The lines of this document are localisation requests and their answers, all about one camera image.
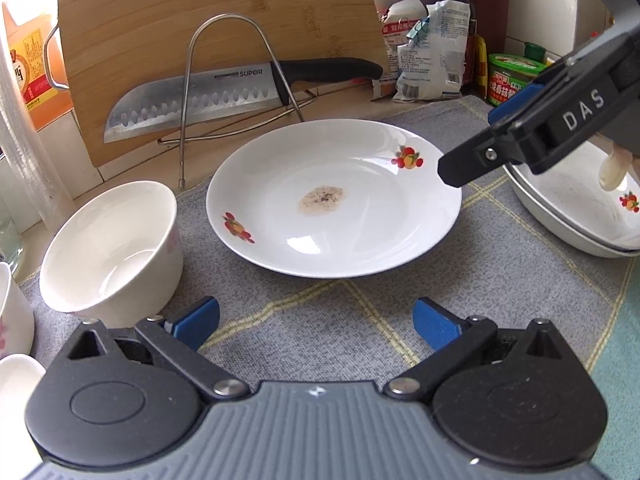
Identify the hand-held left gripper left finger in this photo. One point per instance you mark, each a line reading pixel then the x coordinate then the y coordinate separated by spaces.
pixel 197 320

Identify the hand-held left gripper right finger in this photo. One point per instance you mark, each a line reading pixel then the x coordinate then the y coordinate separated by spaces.
pixel 435 325

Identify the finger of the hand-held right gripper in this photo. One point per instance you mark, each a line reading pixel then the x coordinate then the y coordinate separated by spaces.
pixel 465 165
pixel 512 105

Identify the white bowl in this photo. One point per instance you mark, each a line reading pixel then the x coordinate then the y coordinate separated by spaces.
pixel 17 375
pixel 12 310
pixel 110 240

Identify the white floral plate brown stain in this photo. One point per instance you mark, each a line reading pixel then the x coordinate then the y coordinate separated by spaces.
pixel 350 220

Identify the person's right hand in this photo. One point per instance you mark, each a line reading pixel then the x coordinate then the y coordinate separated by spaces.
pixel 614 170

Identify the green lidded sauce jar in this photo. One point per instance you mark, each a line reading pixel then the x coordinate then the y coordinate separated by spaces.
pixel 510 72

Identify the small green capped jar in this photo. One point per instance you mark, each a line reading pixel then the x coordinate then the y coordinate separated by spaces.
pixel 535 51

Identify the white printed bag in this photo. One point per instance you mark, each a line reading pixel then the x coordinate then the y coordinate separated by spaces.
pixel 440 60

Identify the brown knife block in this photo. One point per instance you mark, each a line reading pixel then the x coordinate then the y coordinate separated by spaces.
pixel 490 5

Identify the grey and teal checked towel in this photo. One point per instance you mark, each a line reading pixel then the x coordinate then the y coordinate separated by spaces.
pixel 300 325

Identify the blue bag clip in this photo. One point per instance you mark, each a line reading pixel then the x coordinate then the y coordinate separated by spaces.
pixel 417 32

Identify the white packet with red print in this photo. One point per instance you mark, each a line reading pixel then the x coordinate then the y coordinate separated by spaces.
pixel 395 20

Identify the tall cling film roll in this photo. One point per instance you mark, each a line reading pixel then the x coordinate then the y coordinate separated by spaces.
pixel 30 160

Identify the orange cooking oil bottle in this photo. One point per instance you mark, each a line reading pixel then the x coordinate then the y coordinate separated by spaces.
pixel 40 75

